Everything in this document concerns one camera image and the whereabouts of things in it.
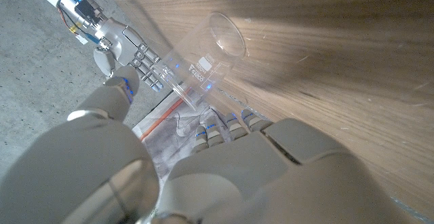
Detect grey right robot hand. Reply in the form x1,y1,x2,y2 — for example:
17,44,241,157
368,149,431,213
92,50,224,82
92,16,164,92

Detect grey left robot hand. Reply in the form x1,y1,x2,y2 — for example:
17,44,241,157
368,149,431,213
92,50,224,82
0,65,408,224

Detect printed fabric backdrop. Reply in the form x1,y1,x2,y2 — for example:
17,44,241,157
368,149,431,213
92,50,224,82
132,88,245,184

